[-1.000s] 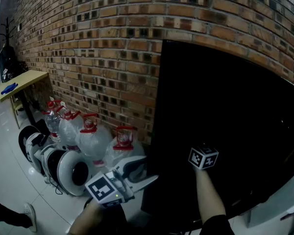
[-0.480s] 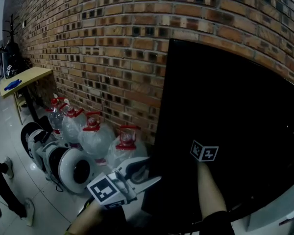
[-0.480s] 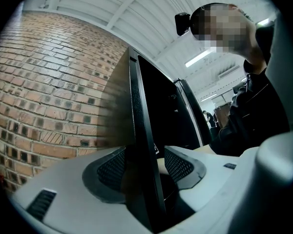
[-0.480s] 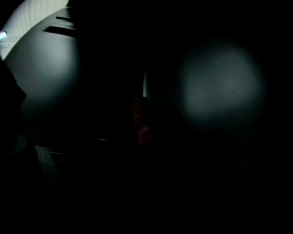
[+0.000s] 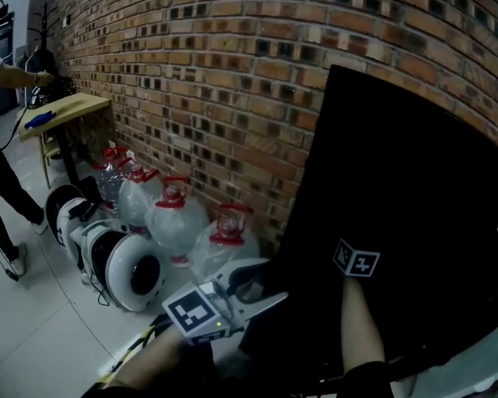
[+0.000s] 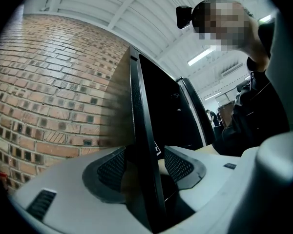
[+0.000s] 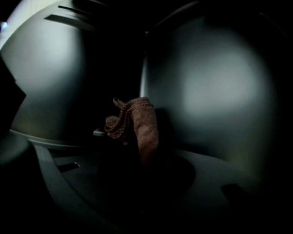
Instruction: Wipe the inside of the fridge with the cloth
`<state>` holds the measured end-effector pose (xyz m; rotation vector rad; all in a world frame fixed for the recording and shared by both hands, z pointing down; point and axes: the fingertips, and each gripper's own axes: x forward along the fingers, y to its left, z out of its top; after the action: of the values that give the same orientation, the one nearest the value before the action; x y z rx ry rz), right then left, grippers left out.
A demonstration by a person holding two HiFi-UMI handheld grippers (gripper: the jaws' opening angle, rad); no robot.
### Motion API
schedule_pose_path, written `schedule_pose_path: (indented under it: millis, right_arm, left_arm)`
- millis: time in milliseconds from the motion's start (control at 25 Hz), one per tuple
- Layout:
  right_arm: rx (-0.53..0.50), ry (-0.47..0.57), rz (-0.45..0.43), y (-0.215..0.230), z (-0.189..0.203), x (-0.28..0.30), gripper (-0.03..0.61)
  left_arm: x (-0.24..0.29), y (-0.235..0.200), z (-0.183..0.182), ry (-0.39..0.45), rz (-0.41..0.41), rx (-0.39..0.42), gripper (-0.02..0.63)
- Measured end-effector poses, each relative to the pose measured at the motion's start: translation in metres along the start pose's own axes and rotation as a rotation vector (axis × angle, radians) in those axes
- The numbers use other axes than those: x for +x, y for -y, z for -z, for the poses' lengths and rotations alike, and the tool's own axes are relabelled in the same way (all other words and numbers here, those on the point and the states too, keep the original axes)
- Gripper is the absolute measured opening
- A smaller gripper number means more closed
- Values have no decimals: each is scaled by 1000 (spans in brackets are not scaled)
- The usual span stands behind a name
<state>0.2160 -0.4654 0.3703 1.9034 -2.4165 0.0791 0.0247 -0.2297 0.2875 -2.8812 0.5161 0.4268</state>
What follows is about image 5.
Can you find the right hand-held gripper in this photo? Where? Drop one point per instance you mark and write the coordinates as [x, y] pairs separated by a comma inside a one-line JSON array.
[[357, 259]]

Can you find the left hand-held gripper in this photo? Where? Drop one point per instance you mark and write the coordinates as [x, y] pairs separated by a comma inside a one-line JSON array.
[[191, 311]]

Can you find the black refrigerator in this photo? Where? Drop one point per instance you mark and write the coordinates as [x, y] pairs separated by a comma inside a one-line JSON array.
[[398, 172]]

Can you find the person's left forearm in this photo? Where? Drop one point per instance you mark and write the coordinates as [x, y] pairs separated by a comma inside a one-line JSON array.
[[157, 355]]

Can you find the person's right forearm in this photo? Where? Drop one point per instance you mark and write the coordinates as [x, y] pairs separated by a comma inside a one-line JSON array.
[[361, 326]]

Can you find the person's black clothing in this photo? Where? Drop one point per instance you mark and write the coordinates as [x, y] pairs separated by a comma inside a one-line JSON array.
[[274, 384]]

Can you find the white round fan heaters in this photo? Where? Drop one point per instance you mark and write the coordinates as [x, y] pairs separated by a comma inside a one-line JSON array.
[[120, 263]]

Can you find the crumpled clear water jug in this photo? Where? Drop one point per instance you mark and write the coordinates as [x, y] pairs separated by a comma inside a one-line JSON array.
[[110, 185]]

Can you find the white round balance scooter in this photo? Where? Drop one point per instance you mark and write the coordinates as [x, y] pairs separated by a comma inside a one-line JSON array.
[[64, 218]]

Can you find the wooden stool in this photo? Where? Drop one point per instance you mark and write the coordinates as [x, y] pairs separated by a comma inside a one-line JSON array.
[[50, 151]]

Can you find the yellow wooden table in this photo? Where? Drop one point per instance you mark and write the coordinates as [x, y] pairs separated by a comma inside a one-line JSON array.
[[74, 106]]

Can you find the blue cloth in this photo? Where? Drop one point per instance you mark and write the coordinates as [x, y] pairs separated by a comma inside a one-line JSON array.
[[39, 120]]

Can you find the black bag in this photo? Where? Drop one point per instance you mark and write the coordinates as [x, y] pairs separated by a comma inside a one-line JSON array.
[[64, 83]]

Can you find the black coat rack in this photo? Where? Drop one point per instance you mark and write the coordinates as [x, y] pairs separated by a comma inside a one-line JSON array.
[[45, 27]]

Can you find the white wall switch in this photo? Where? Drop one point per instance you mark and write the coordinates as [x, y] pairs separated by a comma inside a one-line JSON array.
[[66, 20]]

